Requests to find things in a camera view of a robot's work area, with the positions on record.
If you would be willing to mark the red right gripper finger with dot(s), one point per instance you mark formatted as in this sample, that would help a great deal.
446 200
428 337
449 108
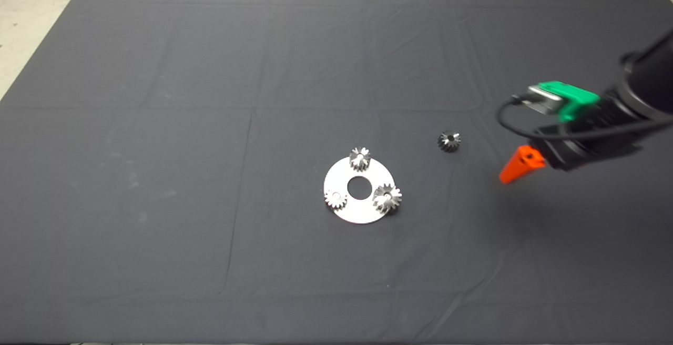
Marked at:
520 166

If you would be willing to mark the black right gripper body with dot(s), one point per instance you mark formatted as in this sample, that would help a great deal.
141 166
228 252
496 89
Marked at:
594 145

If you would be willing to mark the small steel gear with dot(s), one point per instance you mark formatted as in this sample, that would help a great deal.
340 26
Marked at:
335 199
360 160
449 141

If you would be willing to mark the large steel gear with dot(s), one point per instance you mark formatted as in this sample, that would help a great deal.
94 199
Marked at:
386 198

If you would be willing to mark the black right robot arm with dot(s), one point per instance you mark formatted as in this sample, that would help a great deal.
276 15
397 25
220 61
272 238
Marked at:
652 77

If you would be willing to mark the round metal plate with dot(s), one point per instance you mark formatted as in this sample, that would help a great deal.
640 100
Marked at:
363 211

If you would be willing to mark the dark grey table cloth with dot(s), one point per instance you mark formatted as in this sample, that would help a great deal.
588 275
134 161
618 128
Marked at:
157 176

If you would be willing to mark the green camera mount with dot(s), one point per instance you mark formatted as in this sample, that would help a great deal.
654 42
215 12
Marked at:
575 98

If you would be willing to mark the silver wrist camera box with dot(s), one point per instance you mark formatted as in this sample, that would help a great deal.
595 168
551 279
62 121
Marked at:
544 100

